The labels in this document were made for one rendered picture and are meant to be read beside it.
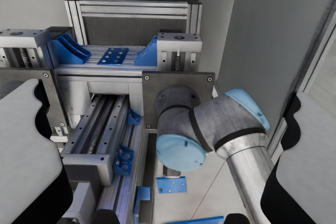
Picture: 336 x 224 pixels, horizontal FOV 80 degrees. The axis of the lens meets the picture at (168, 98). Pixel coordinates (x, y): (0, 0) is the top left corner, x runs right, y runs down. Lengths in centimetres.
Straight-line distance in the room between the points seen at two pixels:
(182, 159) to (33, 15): 164
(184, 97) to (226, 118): 18
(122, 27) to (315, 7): 106
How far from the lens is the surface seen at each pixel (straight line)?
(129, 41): 146
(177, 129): 48
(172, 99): 58
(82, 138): 66
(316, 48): 77
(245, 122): 45
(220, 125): 45
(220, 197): 314
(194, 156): 48
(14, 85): 75
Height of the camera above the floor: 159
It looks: 57 degrees down
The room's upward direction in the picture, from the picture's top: 180 degrees counter-clockwise
